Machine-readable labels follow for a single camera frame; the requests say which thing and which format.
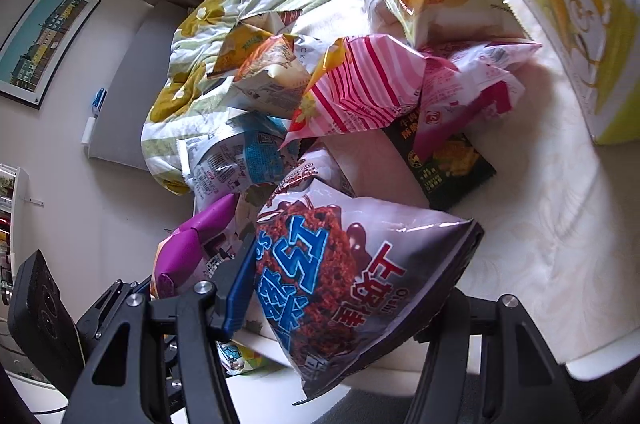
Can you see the blue and white snack packet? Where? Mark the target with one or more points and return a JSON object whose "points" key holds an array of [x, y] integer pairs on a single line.
{"points": [[250, 149]]}

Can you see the clear plastic wrapped packet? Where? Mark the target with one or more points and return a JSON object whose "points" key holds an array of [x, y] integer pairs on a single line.
{"points": [[375, 9]]}

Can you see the chocolate puff snack bag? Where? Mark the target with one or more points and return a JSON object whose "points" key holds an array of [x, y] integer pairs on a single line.
{"points": [[350, 279]]}

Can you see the orange and white snack packet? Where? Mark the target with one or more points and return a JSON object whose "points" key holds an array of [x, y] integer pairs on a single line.
{"points": [[275, 74]]}

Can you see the dark green snack packet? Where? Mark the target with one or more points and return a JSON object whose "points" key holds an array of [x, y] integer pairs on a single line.
{"points": [[450, 174]]}

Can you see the cream floral tablecloth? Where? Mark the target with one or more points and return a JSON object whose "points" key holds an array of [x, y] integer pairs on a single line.
{"points": [[540, 229]]}

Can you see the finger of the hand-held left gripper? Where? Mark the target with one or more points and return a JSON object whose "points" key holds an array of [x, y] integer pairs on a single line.
{"points": [[100, 304]]}

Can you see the pink striped snack packet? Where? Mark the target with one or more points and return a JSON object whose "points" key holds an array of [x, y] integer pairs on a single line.
{"points": [[360, 89]]}

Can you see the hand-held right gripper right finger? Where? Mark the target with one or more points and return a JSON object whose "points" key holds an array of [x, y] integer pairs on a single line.
{"points": [[442, 354]]}

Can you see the yellow green cardboard box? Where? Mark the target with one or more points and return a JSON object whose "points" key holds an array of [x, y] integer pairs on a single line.
{"points": [[565, 4]]}

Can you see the small blue tube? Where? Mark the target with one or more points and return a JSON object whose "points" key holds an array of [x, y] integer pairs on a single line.
{"points": [[100, 98]]}

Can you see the orange cake snack packet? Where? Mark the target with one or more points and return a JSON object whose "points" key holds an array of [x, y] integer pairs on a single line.
{"points": [[450, 4]]}

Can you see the small white wall holder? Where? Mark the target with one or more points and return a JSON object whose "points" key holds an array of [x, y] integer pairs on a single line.
{"points": [[88, 130]]}

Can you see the white and magenta snack packet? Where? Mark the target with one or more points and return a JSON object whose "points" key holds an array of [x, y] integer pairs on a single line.
{"points": [[465, 84]]}

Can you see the purple snack packet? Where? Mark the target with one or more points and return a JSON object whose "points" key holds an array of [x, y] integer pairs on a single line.
{"points": [[190, 239]]}

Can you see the white wall shelf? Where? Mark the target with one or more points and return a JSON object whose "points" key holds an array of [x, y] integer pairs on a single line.
{"points": [[12, 204]]}

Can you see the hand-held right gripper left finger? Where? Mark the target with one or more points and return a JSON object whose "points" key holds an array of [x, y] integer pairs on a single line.
{"points": [[235, 289]]}

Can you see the grey headboard panel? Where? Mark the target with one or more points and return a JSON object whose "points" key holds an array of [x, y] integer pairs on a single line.
{"points": [[130, 104]]}

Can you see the small yellow blue snack packet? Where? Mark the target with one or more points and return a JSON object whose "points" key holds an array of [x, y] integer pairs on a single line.
{"points": [[240, 359]]}

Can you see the pale beige snack packet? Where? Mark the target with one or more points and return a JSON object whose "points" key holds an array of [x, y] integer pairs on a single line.
{"points": [[370, 164]]}

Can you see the framed wall picture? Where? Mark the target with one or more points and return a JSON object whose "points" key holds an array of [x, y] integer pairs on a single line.
{"points": [[45, 44]]}

